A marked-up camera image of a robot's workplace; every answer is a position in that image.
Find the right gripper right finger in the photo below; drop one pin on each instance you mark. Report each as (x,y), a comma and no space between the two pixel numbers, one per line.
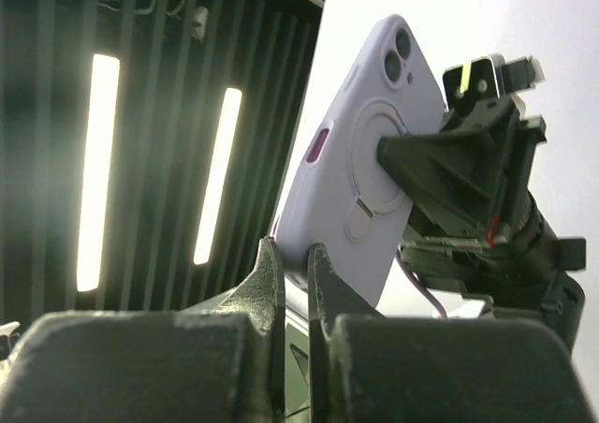
(329,297)

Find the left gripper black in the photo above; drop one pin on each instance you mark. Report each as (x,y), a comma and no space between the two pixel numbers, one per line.
(473,211)

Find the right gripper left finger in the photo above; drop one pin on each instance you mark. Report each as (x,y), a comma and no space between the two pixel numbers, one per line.
(242,347)

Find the lilac cased phone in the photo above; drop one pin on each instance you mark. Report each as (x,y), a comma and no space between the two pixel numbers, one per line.
(340,195)

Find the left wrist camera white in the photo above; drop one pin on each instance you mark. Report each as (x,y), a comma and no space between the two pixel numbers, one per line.
(489,76)

